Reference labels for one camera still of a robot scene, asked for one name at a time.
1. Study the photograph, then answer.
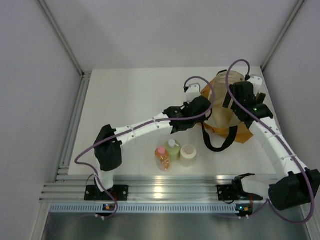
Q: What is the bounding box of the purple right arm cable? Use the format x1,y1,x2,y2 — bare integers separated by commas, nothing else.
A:
224,59,316,224

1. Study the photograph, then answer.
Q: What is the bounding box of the left aluminium corner post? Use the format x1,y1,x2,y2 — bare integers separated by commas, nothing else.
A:
35,0,84,78

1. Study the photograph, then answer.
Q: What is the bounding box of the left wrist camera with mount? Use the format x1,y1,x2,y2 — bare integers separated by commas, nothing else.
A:
184,83,201,102

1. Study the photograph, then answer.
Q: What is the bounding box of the aluminium rail frame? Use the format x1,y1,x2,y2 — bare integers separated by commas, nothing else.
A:
39,71,313,202

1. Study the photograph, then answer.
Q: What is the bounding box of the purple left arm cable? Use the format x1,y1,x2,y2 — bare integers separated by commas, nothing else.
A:
74,76,216,221

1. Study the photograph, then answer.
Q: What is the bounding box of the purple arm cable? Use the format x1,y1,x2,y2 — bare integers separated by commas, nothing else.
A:
74,76,216,221
224,59,316,224

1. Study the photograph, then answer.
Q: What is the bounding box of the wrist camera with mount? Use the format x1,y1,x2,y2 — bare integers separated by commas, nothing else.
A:
245,75,263,96
184,83,201,102

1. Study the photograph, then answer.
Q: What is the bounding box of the cream cylindrical jar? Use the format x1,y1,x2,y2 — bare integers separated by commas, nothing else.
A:
179,144,197,168

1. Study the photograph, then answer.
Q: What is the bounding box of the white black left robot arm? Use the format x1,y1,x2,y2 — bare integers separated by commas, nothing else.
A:
94,96,212,200

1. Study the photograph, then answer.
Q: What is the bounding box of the orange bottle with pink cap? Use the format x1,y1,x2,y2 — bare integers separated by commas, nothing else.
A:
155,146,171,171

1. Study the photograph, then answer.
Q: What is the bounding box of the right aluminium corner post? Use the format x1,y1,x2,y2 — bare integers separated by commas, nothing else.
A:
260,0,307,72

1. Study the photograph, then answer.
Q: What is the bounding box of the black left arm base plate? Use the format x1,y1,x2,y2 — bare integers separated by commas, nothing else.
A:
84,184,129,202

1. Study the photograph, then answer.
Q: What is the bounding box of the aluminium corner post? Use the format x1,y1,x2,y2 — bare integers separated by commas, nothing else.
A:
260,0,307,72
35,0,84,78

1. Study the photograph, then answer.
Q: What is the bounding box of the tan canvas tote bag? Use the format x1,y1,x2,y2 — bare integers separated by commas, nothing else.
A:
200,70,253,153

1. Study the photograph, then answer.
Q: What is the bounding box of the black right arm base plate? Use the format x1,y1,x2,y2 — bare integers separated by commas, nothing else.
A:
216,184,240,204

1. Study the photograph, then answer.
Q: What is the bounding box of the grey slotted cable duct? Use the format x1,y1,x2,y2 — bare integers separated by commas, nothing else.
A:
49,203,251,214

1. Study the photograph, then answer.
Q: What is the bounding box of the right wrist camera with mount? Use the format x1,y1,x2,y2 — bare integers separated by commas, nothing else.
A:
245,75,263,96

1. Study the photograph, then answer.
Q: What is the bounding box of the green pump bottle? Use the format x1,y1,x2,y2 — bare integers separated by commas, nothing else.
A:
164,139,181,162

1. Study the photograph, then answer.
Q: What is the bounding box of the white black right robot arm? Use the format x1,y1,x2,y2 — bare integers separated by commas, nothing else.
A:
223,81,320,211

